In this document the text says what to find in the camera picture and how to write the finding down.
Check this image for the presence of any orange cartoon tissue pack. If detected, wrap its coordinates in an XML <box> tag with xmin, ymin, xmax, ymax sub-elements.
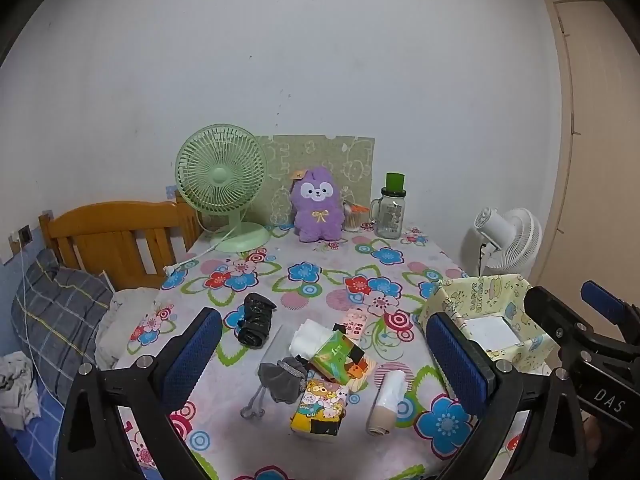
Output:
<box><xmin>345</xmin><ymin>355</ymin><xmax>377</xmax><ymax>393</ymax></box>

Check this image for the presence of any crumpled white grey cloth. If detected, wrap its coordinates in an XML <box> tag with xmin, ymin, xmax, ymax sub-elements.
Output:
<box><xmin>0</xmin><ymin>351</ymin><xmax>41</xmax><ymax>431</ymax></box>

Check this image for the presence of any white bed cloth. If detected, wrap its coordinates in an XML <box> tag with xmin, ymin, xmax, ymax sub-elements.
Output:
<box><xmin>95</xmin><ymin>287</ymin><xmax>161</xmax><ymax>366</ymax></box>

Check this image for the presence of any small glass cup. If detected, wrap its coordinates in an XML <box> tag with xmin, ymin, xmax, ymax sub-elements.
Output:
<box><xmin>342</xmin><ymin>200</ymin><xmax>370</xmax><ymax>232</ymax></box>

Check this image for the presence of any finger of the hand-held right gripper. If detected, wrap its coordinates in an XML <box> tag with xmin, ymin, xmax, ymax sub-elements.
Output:
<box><xmin>581</xmin><ymin>281</ymin><xmax>640</xmax><ymax>341</ymax></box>
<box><xmin>522</xmin><ymin>285</ymin><xmax>596</xmax><ymax>356</ymax></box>

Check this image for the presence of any green printed cardboard sheet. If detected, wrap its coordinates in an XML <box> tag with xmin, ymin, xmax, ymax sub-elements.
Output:
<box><xmin>257</xmin><ymin>135</ymin><xmax>376</xmax><ymax>226</ymax></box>

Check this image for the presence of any thin white cable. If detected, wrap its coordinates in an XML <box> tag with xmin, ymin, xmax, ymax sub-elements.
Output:
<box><xmin>17</xmin><ymin>245</ymin><xmax>51</xmax><ymax>391</ymax></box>

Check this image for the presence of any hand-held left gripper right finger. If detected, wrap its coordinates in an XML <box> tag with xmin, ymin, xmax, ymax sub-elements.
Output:
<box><xmin>425</xmin><ymin>311</ymin><xmax>588</xmax><ymax>480</ymax></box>

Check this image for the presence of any white paper sheet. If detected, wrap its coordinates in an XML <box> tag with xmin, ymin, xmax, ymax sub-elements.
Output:
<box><xmin>462</xmin><ymin>312</ymin><xmax>523</xmax><ymax>353</ymax></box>

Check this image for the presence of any purple plush toy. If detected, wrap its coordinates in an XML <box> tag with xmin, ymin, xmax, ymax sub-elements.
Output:
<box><xmin>291</xmin><ymin>166</ymin><xmax>346</xmax><ymax>243</ymax></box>

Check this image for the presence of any glass mug jar green lid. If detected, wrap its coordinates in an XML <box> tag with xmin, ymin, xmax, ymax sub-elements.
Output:
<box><xmin>369</xmin><ymin>172</ymin><xmax>408</xmax><ymax>239</ymax></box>

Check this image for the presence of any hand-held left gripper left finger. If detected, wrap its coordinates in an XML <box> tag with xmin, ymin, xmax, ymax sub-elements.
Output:
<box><xmin>56</xmin><ymin>307</ymin><xmax>223</xmax><ymax>480</ymax></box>

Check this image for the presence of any yellow cartoon tissue pack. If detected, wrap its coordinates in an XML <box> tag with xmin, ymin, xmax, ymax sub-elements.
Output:
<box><xmin>290</xmin><ymin>379</ymin><xmax>351</xmax><ymax>442</ymax></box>

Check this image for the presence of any wooden bed headboard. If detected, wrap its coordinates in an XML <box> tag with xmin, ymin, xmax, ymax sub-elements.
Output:
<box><xmin>39</xmin><ymin>195</ymin><xmax>203</xmax><ymax>291</ymax></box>

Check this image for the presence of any person's right forearm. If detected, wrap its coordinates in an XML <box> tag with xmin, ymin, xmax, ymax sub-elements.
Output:
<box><xmin>584</xmin><ymin>417</ymin><xmax>601</xmax><ymax>466</ymax></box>

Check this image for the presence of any white plastic bag roll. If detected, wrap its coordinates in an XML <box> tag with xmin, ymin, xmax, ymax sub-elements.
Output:
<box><xmin>366</xmin><ymin>371</ymin><xmax>410</xmax><ymax>436</ymax></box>

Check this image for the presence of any yellow printed storage box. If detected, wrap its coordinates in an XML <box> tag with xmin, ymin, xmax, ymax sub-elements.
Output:
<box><xmin>417</xmin><ymin>274</ymin><xmax>556</xmax><ymax>373</ymax></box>

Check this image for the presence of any white fan power cable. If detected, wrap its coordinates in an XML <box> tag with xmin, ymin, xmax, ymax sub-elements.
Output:
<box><xmin>164</xmin><ymin>225</ymin><xmax>241</xmax><ymax>276</ymax></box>

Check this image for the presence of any floral tablecloth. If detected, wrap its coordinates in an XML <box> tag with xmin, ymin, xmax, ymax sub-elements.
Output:
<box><xmin>112</xmin><ymin>220</ymin><xmax>556</xmax><ymax>480</ymax></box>

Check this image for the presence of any grey drawstring pouch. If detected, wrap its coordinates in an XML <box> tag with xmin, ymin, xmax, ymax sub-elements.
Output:
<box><xmin>240</xmin><ymin>355</ymin><xmax>308</xmax><ymax>420</ymax></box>

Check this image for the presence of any grey plaid pillow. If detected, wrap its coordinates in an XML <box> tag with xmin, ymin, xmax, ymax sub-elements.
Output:
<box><xmin>11</xmin><ymin>247</ymin><xmax>115</xmax><ymax>401</ymax></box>

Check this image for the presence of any white standing fan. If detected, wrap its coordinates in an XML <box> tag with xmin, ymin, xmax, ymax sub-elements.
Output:
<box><xmin>460</xmin><ymin>207</ymin><xmax>543</xmax><ymax>277</ymax></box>

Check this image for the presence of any green desk fan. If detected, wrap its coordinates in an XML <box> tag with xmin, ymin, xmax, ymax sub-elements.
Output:
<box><xmin>175</xmin><ymin>126</ymin><xmax>272</xmax><ymax>253</ymax></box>

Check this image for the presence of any clear plastic bag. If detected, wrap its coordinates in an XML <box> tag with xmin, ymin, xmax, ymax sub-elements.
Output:
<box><xmin>257</xmin><ymin>324</ymin><xmax>301</xmax><ymax>376</ymax></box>

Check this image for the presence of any beige door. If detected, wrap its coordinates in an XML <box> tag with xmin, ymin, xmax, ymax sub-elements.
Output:
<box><xmin>530</xmin><ymin>0</ymin><xmax>640</xmax><ymax>301</ymax></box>

